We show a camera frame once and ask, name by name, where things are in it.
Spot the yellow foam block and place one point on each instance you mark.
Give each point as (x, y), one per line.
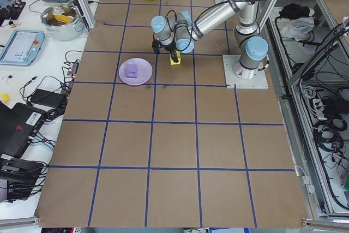
(179, 60)

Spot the purple foam block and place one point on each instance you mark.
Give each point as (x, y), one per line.
(131, 71)

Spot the purple plate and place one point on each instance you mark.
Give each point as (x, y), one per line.
(143, 76)

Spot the black hub with red plugs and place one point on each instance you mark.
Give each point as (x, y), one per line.
(71, 70)

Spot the steel cooking pot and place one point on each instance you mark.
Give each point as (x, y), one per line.
(65, 32)

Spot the yellow object inside pot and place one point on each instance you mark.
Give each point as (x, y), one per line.
(63, 19)

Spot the glass pot lid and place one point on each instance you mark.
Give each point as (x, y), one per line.
(51, 16)

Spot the white crumpled cloth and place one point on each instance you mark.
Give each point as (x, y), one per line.
(298, 29)

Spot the black cloth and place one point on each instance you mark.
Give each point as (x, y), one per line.
(295, 10)

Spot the black power adapter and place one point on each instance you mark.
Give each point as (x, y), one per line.
(46, 97)

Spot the white power strip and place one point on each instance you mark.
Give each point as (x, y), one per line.
(317, 106)

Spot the small black circuit board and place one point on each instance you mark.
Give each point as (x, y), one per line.
(17, 6)

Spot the small yellow plastic item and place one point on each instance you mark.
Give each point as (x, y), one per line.
(5, 96)

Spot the black laptop with red logo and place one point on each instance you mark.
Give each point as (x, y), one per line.
(16, 129)

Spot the black computer box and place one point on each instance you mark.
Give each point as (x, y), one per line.
(19, 173)

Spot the aluminium extrusion bar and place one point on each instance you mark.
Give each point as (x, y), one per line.
(325, 222)
(19, 222)

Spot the aluminium extrusion post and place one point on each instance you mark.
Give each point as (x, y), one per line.
(81, 1)

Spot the metal V-shaped frame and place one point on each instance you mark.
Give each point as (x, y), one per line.
(300, 124)

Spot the small metal bracket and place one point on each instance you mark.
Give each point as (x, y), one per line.
(307, 184)

